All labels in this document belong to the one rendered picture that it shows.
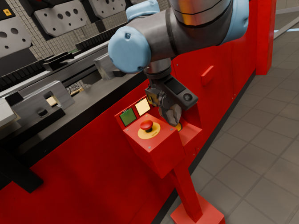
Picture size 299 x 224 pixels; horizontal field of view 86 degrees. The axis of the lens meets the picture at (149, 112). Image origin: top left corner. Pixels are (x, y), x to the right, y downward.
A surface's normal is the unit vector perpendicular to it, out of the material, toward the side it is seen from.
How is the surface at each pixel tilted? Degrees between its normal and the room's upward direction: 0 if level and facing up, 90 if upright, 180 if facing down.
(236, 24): 101
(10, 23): 90
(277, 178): 0
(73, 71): 90
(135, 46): 93
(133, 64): 92
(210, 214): 0
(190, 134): 0
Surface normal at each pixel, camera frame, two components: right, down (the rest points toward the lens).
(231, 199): -0.33, -0.79
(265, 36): -0.64, 0.59
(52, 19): 0.70, 0.17
